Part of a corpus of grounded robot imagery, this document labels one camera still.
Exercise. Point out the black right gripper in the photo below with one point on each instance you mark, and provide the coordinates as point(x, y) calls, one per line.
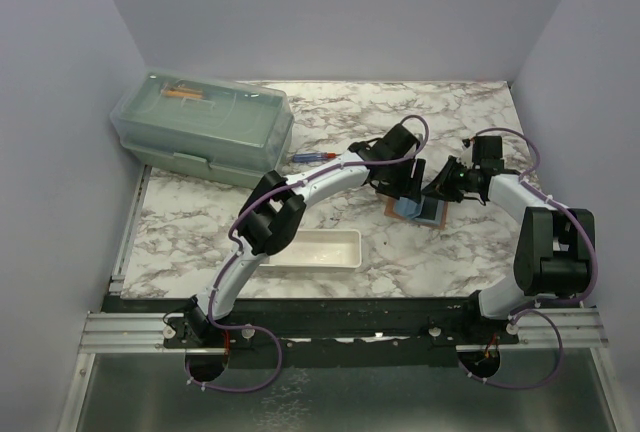
point(440, 187)

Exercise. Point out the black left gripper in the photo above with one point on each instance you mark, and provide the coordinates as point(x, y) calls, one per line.
point(407, 185)

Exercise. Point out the tan leather card holder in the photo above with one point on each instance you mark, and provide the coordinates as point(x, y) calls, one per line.
point(428, 212)

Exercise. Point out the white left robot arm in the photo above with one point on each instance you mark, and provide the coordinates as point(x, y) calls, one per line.
point(269, 220)

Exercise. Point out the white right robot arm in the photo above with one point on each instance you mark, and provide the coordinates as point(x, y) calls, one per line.
point(555, 260)

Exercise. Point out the white plastic tray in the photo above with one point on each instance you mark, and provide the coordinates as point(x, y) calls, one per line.
point(323, 250)

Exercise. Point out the green translucent storage box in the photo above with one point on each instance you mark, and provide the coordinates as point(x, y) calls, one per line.
point(227, 132)

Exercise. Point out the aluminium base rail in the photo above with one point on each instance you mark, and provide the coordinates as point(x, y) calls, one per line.
point(121, 333)

